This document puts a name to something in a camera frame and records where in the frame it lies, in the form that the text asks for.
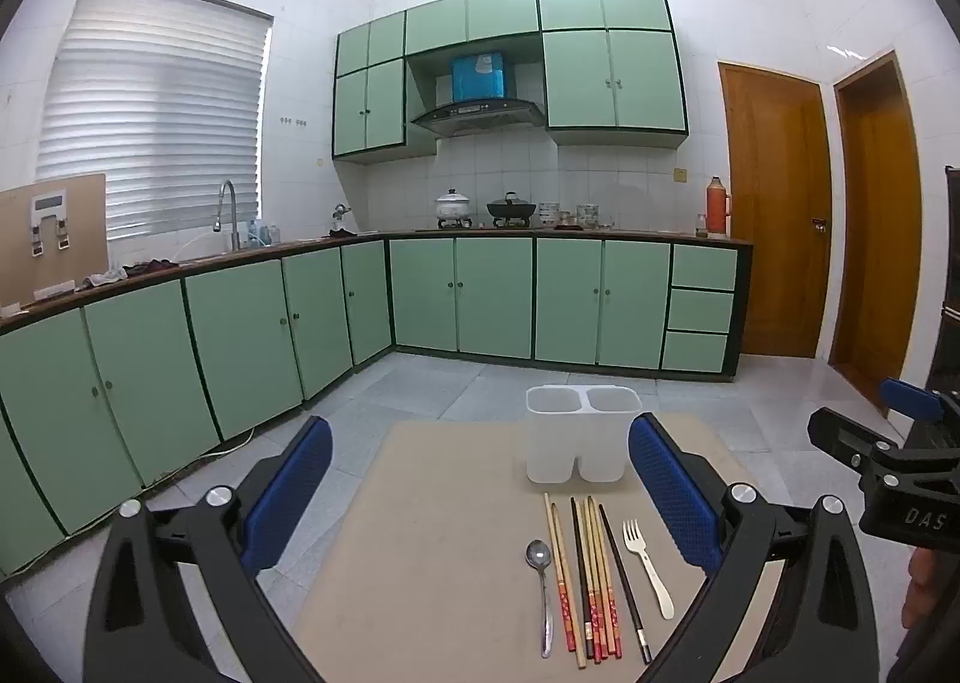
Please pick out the bottles by sink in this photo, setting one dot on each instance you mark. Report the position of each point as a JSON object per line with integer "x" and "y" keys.
{"x": 264, "y": 233}

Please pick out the cream plastic fork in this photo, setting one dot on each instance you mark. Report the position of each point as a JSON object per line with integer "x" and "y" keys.
{"x": 651, "y": 570}

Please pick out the metal spoon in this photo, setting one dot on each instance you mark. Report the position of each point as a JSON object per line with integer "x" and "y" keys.
{"x": 538, "y": 555}

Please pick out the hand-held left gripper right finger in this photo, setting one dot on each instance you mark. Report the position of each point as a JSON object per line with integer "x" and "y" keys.
{"x": 675, "y": 495}

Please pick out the wooden door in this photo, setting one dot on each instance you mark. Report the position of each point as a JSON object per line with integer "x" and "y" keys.
{"x": 776, "y": 203}
{"x": 881, "y": 240}

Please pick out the dark red cloth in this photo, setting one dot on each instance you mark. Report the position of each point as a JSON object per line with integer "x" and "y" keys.
{"x": 150, "y": 267}

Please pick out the dark wooden countertop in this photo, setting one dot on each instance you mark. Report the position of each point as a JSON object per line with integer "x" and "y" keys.
{"x": 300, "y": 246}

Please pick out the dark furniture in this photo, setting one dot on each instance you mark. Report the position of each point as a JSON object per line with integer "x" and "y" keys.
{"x": 951, "y": 263}

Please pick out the gas stove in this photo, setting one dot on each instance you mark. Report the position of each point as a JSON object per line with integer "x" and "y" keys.
{"x": 480, "y": 225}

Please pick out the large green wall cabinet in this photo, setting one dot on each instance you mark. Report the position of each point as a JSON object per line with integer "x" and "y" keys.
{"x": 607, "y": 75}

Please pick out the metal kitchen faucet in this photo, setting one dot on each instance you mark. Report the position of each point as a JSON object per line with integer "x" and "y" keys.
{"x": 235, "y": 225}

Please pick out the white device on board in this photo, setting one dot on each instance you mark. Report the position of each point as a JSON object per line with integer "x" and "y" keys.
{"x": 49, "y": 203}

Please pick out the orange thermos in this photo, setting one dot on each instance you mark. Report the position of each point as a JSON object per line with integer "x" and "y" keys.
{"x": 718, "y": 210}

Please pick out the person's right hand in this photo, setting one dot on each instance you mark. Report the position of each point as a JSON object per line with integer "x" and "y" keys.
{"x": 916, "y": 589}

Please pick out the wooden board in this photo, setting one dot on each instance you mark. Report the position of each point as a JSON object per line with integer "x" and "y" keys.
{"x": 86, "y": 233}

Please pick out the black wok with lid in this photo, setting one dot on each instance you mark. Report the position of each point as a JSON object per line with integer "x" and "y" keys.
{"x": 512, "y": 208}

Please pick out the white cooking pot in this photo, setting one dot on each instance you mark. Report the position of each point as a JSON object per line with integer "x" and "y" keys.
{"x": 452, "y": 205}

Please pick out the green drawer unit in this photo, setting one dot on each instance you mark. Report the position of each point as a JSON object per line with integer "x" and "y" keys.
{"x": 701, "y": 308}

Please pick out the long green base cabinet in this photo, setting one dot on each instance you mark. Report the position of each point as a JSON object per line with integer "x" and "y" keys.
{"x": 225, "y": 353}

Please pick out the blue hood chimney cover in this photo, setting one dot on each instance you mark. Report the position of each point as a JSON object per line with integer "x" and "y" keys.
{"x": 476, "y": 77}

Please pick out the short green wall cabinet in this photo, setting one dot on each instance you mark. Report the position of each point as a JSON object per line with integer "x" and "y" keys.
{"x": 472, "y": 19}

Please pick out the grey cloth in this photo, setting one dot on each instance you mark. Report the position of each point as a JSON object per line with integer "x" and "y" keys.
{"x": 105, "y": 278}

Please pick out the white two-compartment utensil holder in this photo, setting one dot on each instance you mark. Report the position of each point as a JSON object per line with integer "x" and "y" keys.
{"x": 555, "y": 443}

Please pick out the glass jars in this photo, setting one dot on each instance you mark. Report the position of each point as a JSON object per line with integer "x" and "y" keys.
{"x": 587, "y": 214}

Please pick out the small glass jar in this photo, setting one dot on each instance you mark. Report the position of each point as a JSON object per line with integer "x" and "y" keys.
{"x": 701, "y": 225}

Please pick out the wooden chopstick with red print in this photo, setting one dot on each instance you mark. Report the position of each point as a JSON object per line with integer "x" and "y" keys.
{"x": 610, "y": 582}
{"x": 594, "y": 578}
{"x": 562, "y": 582}
{"x": 564, "y": 567}
{"x": 602, "y": 582}

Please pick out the white window blind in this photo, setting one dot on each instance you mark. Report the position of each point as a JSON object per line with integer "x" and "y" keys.
{"x": 150, "y": 113}

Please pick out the black range hood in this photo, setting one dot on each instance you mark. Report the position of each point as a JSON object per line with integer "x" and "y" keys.
{"x": 480, "y": 114}

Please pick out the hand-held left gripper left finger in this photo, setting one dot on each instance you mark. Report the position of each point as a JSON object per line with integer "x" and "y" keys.
{"x": 289, "y": 495}

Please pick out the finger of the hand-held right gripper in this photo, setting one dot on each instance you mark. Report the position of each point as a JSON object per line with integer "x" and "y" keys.
{"x": 840, "y": 432}
{"x": 911, "y": 398}

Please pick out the black chopstick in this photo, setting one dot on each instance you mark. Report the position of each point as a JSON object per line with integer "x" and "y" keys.
{"x": 626, "y": 593}
{"x": 581, "y": 578}

